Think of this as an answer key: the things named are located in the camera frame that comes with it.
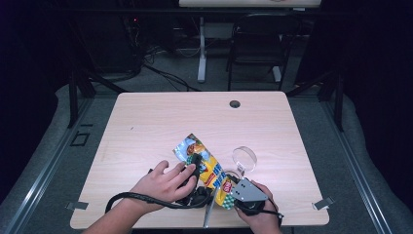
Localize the person's right hand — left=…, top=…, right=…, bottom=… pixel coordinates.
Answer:
left=235, top=180, right=282, bottom=234

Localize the thick black sleeved cable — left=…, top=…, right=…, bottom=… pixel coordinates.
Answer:
left=104, top=191, right=213, bottom=215

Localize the grey tape piece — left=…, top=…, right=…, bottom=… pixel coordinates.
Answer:
left=312, top=196, right=335, bottom=211
left=66, top=201, right=90, bottom=211

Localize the black computer tower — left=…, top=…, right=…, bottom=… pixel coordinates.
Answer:
left=77, top=13, right=144, bottom=74

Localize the grey metal floor rail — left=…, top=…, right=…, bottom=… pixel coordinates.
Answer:
left=319, top=97, right=394, bottom=234
left=4, top=97, right=94, bottom=234

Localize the yellow seasoning bag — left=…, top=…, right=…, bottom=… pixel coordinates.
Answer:
left=172, top=133, right=237, bottom=211

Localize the person's left hand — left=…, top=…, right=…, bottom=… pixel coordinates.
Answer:
left=130, top=160, right=198, bottom=214

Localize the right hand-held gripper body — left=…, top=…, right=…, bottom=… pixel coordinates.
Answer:
left=229, top=177, right=270, bottom=217

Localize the thin black cable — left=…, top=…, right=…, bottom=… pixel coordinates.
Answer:
left=259, top=198, right=285, bottom=225

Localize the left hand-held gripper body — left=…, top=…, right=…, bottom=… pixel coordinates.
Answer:
left=179, top=171, right=226, bottom=228

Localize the black metal stand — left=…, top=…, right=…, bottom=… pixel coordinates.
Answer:
left=66, top=64, right=128, bottom=130
left=285, top=69, right=345, bottom=133

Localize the black curtain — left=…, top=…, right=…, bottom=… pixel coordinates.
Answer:
left=298, top=0, right=413, bottom=204
left=0, top=0, right=71, bottom=199

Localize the black folding chair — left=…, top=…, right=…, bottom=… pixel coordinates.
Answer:
left=226, top=13, right=301, bottom=92

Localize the desk with white legs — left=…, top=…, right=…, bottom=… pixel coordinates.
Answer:
left=178, top=0, right=322, bottom=84

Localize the black floor cable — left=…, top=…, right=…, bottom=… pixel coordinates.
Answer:
left=142, top=62, right=201, bottom=93

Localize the clear jar with beige rim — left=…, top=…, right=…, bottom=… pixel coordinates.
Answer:
left=223, top=145, right=258, bottom=183

